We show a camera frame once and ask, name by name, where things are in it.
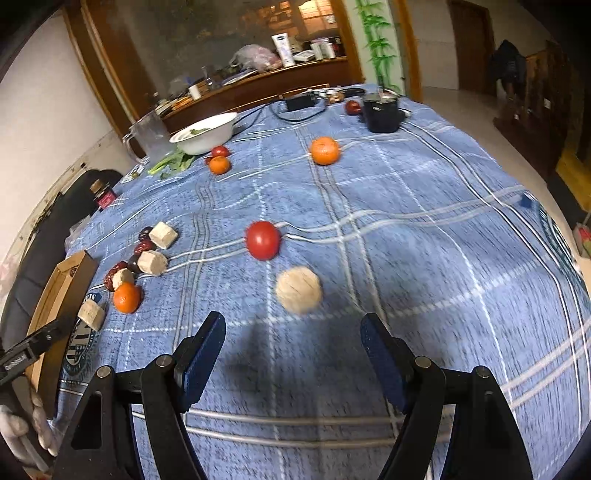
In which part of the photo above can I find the brown cardboard tray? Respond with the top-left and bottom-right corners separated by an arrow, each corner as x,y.
26,250 -> 98,419

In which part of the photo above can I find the beige bun chunk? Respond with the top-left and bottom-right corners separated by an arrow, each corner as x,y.
112,268 -> 135,291
77,299 -> 105,332
148,221 -> 178,249
137,250 -> 168,276

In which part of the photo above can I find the dark red jujube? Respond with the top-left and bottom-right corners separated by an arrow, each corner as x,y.
345,100 -> 363,116
133,238 -> 156,256

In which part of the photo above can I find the round beige steamed bun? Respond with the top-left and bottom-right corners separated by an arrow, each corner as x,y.
276,266 -> 322,315

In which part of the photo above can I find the white gloved left hand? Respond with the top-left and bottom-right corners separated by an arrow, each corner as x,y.
0,387 -> 59,466

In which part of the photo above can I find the black leather sofa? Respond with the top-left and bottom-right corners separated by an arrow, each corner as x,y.
1,169 -> 122,349

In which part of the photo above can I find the red ink bottle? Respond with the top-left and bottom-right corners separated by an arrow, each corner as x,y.
89,179 -> 117,211

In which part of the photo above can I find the blue plaid tablecloth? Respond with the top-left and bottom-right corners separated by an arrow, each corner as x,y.
52,100 -> 590,479

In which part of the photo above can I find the green leafy vegetable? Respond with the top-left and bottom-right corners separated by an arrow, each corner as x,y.
148,148 -> 197,180

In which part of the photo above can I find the small orange tangerine near bowl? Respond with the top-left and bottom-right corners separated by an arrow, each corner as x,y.
208,156 -> 231,175

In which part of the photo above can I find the small red tomato near bowl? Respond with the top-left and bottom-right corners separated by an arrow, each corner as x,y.
211,145 -> 230,157

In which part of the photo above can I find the clear glass pitcher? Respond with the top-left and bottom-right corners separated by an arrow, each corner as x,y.
122,110 -> 175,165

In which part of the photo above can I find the white enamel bowl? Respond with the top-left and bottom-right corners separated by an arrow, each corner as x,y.
169,112 -> 238,156

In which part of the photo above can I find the large orange tangerine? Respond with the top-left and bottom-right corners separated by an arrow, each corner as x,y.
310,137 -> 341,166

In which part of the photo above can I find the black square cup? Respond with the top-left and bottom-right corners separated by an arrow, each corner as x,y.
362,93 -> 402,134

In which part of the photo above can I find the black power adapter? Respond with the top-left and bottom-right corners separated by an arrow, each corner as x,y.
284,92 -> 317,112

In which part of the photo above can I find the wooden sideboard cabinet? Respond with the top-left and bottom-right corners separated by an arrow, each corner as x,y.
162,57 -> 365,133

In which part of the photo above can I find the white tube on sideboard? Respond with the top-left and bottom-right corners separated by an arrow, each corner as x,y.
271,33 -> 296,68

